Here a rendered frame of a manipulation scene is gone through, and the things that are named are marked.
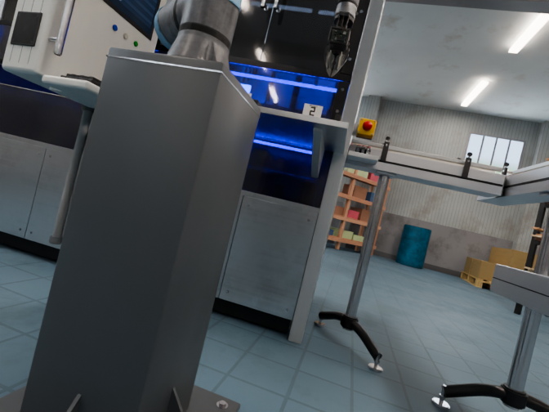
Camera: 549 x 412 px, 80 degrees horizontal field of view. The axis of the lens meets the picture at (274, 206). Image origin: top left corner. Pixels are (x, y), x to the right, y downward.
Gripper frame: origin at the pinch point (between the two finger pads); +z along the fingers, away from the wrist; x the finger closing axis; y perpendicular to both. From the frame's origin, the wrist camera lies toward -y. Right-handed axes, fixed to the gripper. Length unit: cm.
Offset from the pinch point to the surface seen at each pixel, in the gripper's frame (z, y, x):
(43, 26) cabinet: 14, 30, -94
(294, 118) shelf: 23.3, 15.2, -6.9
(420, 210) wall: -32, -726, 219
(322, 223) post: 55, -25, 9
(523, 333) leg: 76, -8, 86
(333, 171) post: 31.4, -24.7, 8.9
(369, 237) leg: 56, -39, 32
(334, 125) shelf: 23.2, 15.4, 6.5
